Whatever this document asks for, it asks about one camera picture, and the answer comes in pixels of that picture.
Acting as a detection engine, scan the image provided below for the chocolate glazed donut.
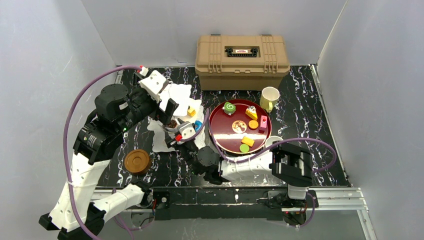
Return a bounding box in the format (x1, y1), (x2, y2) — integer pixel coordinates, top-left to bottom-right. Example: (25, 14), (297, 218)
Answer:
(164, 119), (178, 130)

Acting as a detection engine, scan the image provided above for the white three-tier dessert stand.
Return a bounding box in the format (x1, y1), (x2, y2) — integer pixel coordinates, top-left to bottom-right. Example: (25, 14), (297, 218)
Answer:
(147, 83), (205, 153)

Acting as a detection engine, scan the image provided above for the blue sprinkled donut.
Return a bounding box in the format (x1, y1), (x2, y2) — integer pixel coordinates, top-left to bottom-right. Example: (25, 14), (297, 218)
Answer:
(194, 120), (203, 132)

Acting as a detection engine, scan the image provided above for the red round tray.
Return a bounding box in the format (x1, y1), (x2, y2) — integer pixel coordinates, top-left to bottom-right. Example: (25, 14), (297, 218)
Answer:
(209, 99), (272, 155)

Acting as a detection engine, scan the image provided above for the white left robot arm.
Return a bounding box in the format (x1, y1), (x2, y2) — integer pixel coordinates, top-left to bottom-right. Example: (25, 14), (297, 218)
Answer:
(39, 69), (178, 240)

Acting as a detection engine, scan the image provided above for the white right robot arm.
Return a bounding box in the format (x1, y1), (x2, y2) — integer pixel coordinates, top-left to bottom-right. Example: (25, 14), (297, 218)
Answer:
(165, 136), (313, 200)

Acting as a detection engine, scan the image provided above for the brown wooden coaster stack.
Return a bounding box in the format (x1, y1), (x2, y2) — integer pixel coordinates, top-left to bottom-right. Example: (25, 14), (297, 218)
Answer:
(123, 149), (152, 175)

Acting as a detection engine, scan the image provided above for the green round macaron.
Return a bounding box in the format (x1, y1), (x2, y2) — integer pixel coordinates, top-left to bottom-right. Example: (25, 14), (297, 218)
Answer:
(239, 143), (250, 153)

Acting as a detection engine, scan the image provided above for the green swirl roll cake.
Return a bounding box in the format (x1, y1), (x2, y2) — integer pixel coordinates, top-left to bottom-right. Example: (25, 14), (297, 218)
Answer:
(222, 101), (236, 116)

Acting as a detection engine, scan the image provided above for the orange square cake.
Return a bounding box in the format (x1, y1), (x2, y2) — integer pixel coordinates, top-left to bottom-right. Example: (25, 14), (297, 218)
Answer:
(241, 136), (255, 148)

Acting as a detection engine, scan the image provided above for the tan plastic toolbox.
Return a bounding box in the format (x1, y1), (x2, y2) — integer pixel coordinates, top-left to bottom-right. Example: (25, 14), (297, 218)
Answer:
(195, 34), (291, 91)

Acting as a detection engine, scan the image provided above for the orange round cookie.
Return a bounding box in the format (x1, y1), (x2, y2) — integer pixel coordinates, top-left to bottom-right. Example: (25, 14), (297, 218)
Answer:
(248, 119), (259, 130)

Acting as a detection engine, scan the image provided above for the yellow cake slice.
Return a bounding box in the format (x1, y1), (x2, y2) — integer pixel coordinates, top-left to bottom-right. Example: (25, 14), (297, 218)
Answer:
(245, 105), (258, 121)

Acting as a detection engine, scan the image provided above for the white mug blue base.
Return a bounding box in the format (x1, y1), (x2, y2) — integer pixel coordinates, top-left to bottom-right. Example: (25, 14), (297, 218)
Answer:
(264, 135), (283, 148)

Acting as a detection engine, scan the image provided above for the pink cake with cherry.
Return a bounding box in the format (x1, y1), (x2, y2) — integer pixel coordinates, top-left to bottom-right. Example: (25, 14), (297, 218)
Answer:
(258, 115), (268, 133)

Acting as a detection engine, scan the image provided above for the pale green ceramic mug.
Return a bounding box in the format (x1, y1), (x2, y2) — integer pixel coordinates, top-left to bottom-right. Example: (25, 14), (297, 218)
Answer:
(259, 86), (280, 113)

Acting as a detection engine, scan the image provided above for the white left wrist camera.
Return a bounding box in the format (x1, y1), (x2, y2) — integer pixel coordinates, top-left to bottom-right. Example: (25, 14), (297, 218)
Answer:
(136, 65), (170, 103)

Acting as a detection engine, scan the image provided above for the black base frame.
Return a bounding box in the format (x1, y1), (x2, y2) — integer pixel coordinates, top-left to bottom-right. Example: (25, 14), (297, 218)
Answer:
(138, 187), (320, 225)

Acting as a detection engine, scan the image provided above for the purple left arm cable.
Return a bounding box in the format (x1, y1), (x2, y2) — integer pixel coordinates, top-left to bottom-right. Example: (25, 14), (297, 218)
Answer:
(63, 64), (148, 240)

